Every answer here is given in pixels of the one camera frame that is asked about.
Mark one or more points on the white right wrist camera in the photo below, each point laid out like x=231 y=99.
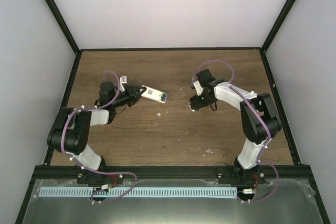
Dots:
x=198 y=88

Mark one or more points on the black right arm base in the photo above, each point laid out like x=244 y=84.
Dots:
x=238 y=176

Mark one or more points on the metal front plate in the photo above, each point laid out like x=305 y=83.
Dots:
x=284 y=201

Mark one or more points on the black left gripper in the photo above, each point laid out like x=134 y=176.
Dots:
x=133 y=97

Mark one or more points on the black table frame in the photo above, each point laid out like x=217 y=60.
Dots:
x=171 y=142

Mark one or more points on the light blue slotted cable duct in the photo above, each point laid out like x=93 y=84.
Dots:
x=141 y=192

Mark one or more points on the white remote control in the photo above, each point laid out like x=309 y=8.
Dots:
x=152 y=94

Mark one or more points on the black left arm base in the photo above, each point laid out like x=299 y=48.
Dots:
x=116 y=175

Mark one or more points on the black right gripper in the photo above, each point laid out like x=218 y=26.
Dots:
x=197 y=105

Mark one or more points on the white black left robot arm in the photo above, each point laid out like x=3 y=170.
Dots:
x=70 y=131

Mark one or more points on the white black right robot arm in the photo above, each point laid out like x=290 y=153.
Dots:
x=259 y=116

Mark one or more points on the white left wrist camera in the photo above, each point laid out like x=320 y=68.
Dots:
x=123 y=82

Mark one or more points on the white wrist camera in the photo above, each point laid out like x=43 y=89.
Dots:
x=123 y=82
x=198 y=88

